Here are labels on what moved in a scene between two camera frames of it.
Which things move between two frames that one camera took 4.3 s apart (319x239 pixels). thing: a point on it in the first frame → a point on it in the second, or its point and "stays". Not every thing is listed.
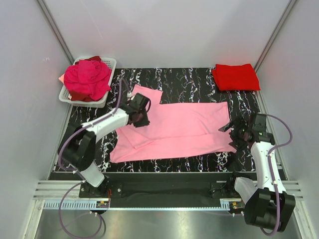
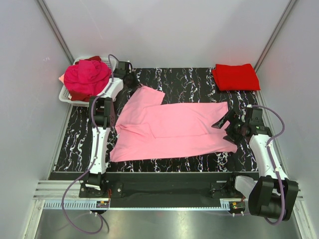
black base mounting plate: x=167 y=189 stays
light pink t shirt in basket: x=61 y=78 stays
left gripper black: x=144 y=122 → x=133 y=86
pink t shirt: x=175 y=130 stays
